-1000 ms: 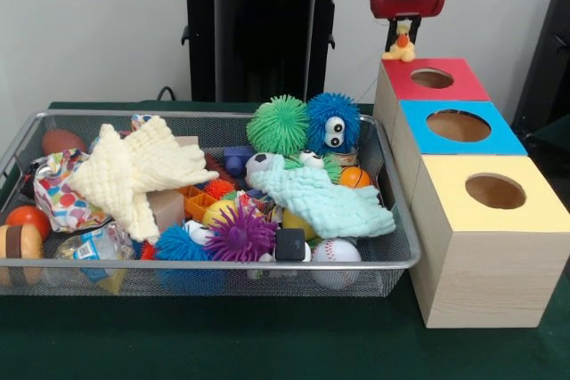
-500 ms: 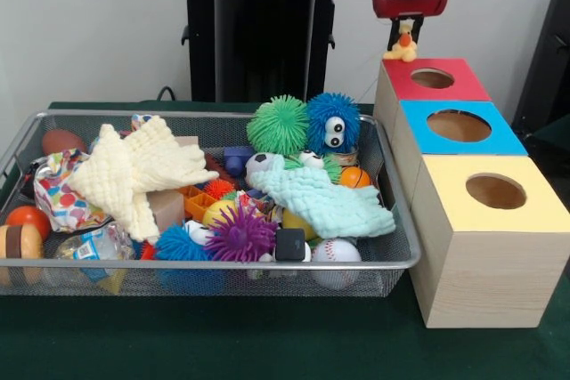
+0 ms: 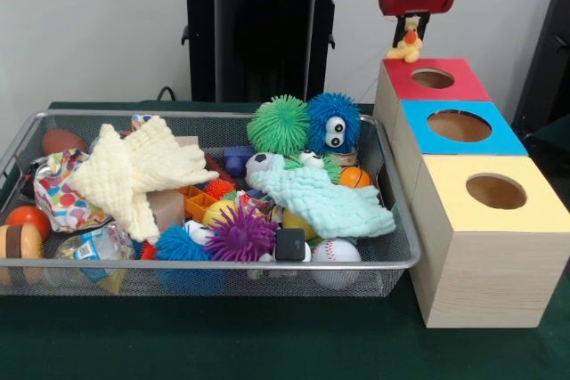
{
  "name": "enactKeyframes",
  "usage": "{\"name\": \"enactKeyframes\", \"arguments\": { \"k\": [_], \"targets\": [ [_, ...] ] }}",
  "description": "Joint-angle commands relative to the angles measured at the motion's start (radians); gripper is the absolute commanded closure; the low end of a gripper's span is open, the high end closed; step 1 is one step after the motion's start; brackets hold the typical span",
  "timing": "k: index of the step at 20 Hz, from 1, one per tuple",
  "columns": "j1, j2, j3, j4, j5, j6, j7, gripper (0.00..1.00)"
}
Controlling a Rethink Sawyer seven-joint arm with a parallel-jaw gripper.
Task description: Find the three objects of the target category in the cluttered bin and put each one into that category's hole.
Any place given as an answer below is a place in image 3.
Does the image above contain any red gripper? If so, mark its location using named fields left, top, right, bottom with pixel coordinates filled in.
left=377, top=0, right=458, bottom=51

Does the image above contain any yellow plush duck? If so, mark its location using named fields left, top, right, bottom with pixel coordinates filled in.
left=386, top=28, right=424, bottom=64

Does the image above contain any wooden box with three holes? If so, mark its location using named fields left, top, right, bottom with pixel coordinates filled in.
left=372, top=57, right=570, bottom=330

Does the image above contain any silver mesh bin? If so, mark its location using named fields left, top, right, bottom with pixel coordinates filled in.
left=0, top=109, right=422, bottom=299

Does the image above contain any black upright panel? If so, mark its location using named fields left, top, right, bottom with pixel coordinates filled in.
left=510, top=0, right=570, bottom=136

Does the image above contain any small orange basketball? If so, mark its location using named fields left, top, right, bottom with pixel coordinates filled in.
left=340, top=166, right=372, bottom=189

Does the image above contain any plain green spiky ball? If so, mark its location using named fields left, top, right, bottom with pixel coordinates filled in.
left=247, top=94, right=311, bottom=153

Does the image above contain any dark green table cloth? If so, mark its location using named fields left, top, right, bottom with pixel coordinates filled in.
left=0, top=101, right=570, bottom=380
left=528, top=113, right=570, bottom=163

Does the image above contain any mint green cloth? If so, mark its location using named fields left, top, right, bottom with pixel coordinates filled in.
left=251, top=159, right=396, bottom=239

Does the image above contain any white baseball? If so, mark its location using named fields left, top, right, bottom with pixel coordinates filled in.
left=310, top=239, right=362, bottom=290

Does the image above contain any purple spiky ball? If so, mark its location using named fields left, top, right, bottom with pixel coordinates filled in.
left=205, top=204, right=280, bottom=263

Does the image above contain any cream yellow cloth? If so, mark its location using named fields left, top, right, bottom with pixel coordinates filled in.
left=66, top=115, right=220, bottom=242

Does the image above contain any blue spiky ball with eyes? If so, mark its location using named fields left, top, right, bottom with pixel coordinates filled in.
left=153, top=219, right=215, bottom=262

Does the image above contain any yellow brown striped bee toy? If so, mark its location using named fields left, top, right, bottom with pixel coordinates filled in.
left=0, top=222, right=45, bottom=261

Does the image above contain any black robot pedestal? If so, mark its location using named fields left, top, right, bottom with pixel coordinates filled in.
left=172, top=0, right=358, bottom=104

